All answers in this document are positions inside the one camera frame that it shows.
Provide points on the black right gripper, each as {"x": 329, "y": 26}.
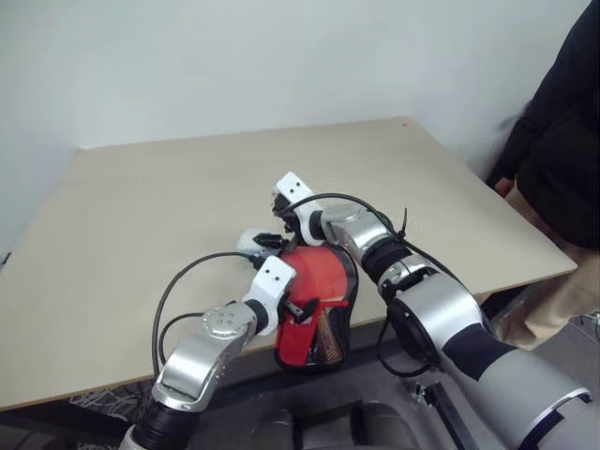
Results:
{"x": 283, "y": 211}

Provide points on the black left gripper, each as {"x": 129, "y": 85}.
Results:
{"x": 287, "y": 309}

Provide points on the grey-white wad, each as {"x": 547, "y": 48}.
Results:
{"x": 246, "y": 241}

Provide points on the red and black pouch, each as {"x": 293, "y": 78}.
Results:
{"x": 337, "y": 337}

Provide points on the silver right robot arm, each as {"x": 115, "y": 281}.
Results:
{"x": 436, "y": 304}

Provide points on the person's bare hand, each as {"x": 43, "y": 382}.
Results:
{"x": 504, "y": 185}

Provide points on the dark grey rounded shape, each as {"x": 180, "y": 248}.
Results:
{"x": 384, "y": 426}
{"x": 281, "y": 431}

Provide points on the person in dark jacket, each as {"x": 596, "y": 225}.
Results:
{"x": 562, "y": 140}

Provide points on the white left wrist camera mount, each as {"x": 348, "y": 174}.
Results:
{"x": 274, "y": 276}

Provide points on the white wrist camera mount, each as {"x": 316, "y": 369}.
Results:
{"x": 274, "y": 276}
{"x": 294, "y": 186}

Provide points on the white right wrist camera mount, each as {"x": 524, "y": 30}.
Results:
{"x": 294, "y": 186}

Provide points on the black metal bar with bracket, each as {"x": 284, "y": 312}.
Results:
{"x": 445, "y": 412}

